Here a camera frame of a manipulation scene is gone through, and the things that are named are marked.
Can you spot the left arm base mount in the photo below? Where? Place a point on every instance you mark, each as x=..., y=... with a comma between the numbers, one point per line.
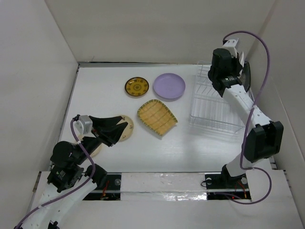
x=110, y=190

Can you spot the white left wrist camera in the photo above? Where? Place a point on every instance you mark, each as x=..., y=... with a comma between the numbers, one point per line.
x=83, y=125

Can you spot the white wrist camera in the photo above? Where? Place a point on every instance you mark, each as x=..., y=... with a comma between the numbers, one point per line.
x=231, y=45
x=83, y=125

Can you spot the white plate red characters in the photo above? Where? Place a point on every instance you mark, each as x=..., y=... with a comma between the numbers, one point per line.
x=241, y=59

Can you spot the black floral square plate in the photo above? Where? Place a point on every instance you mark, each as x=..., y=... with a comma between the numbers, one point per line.
x=245, y=76

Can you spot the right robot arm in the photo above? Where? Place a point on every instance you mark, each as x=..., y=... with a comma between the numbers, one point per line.
x=263, y=136

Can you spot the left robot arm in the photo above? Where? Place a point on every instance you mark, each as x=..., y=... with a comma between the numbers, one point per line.
x=74, y=174

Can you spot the yellow brown patterned plate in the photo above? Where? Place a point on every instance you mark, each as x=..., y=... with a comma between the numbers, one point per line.
x=136, y=86

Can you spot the white wire dish rack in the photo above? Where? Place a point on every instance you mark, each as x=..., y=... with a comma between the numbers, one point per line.
x=208, y=108

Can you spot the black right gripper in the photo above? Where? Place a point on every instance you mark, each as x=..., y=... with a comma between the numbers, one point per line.
x=238, y=67

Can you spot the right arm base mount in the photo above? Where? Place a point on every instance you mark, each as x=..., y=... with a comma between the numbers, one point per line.
x=220, y=186

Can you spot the cream plate with ink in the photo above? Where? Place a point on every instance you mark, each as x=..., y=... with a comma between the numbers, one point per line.
x=96, y=151

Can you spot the purple round plate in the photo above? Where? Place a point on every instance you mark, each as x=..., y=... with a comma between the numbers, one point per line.
x=169, y=86

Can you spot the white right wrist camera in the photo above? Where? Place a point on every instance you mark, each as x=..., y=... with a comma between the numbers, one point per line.
x=231, y=45

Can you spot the bamboo weave pattern tray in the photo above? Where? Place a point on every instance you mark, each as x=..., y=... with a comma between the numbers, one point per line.
x=157, y=116

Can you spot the cream plate with motifs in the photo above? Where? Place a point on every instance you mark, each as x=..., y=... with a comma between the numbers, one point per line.
x=129, y=128

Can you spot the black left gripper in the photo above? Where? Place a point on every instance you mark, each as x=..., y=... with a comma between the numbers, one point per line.
x=112, y=134

